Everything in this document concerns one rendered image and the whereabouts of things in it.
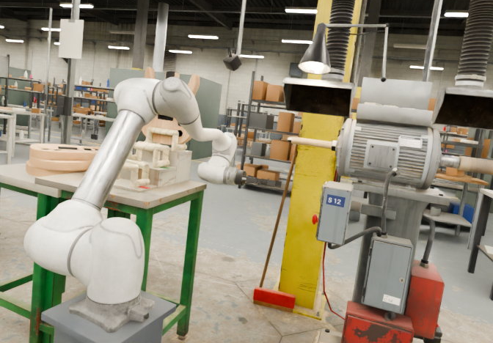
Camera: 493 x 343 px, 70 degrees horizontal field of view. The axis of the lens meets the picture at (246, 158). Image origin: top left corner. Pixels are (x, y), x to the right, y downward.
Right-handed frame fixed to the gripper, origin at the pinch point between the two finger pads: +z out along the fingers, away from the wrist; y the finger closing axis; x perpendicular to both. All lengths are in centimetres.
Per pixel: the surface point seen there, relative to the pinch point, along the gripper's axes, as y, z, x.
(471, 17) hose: 13, 70, 79
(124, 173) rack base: 15, -75, -8
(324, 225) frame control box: 39.0, 28.5, -10.7
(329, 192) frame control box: 40.8, 28.5, 1.2
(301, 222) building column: -87, 4, -25
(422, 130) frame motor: 16, 58, 31
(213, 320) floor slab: -53, -38, -95
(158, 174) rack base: 16, -55, -5
